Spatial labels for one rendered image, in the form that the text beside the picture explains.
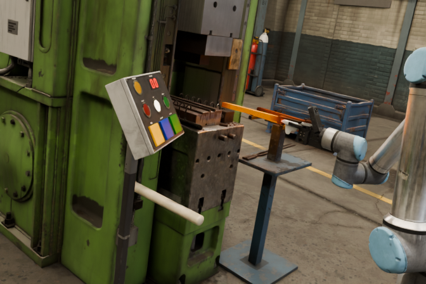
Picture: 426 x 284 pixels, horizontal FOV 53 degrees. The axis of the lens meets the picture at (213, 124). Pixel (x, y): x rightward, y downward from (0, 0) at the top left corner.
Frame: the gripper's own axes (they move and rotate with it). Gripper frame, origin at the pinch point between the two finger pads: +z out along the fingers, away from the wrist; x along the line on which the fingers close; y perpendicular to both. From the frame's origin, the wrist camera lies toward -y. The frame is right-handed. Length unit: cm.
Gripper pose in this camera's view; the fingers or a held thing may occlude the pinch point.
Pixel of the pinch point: (284, 119)
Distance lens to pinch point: 191.6
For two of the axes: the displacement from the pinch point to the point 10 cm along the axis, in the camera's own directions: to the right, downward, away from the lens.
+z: -7.6, -2.8, 5.8
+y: -1.7, 9.6, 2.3
